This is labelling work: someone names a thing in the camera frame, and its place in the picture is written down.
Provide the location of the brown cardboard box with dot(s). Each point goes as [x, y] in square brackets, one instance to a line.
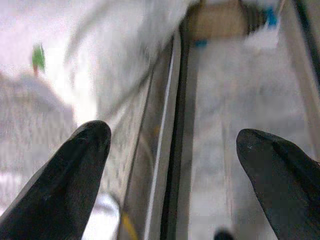
[215, 20]

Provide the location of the white pillow green tree print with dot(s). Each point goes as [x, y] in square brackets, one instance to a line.
[38, 56]

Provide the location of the small blue object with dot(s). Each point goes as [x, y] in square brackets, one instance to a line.
[271, 17]

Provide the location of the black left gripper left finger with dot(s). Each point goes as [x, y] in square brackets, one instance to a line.
[55, 190]

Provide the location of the white quilted mattress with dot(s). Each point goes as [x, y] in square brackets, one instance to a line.
[130, 130]

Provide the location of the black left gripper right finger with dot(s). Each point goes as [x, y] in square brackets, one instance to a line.
[287, 195]

